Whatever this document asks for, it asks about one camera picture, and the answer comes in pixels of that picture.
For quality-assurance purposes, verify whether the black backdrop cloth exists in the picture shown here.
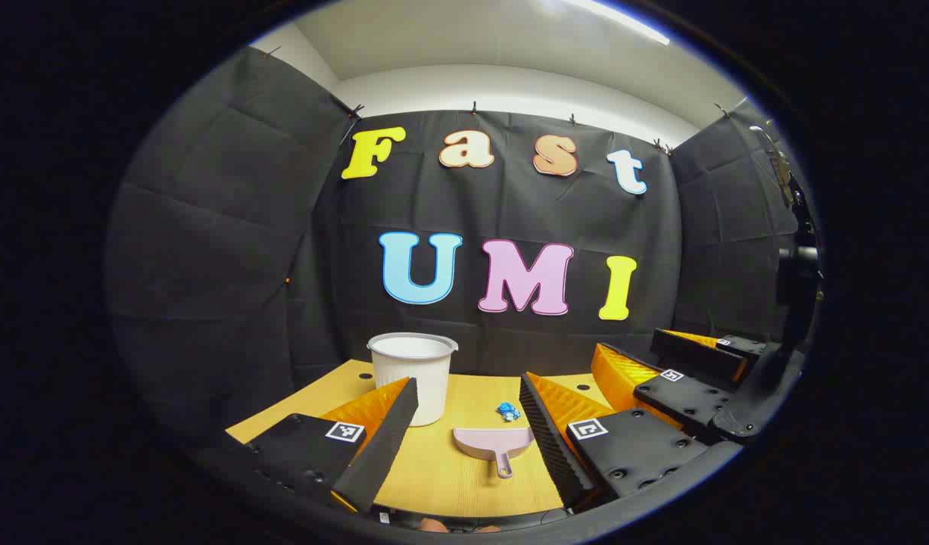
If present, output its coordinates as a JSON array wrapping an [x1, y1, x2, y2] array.
[[104, 45, 804, 455]]

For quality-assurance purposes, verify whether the white garbage bin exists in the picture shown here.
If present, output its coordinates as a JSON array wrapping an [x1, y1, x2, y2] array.
[[366, 332, 460, 427]]

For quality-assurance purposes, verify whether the pink dustpan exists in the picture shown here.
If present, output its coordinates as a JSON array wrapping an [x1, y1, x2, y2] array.
[[453, 426, 535, 480]]

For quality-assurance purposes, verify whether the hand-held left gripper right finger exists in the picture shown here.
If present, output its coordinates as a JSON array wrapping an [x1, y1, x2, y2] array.
[[519, 370, 709, 512]]

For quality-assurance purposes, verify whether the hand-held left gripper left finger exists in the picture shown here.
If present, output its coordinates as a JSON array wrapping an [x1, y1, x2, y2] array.
[[246, 377, 420, 515]]

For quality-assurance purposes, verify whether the wooden desktop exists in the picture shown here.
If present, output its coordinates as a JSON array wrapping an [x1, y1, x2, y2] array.
[[226, 359, 624, 520]]

